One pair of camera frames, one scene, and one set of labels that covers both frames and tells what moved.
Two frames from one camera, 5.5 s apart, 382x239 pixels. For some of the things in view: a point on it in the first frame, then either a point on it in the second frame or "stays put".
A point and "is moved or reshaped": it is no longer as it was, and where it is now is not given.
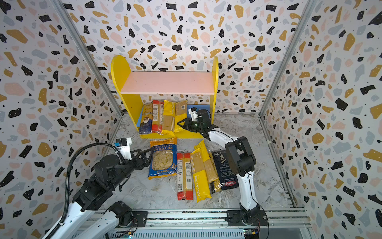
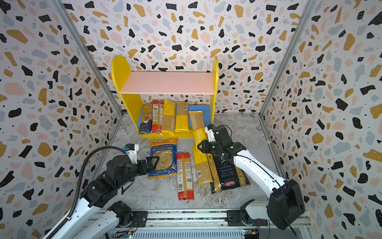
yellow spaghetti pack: (180, 114) stays put
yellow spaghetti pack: (169, 118) stays put
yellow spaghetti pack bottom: (201, 186) is moved or reshaped
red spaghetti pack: (157, 116) stays put
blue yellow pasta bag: (145, 126) stays put
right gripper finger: (187, 125) -> (206, 146)
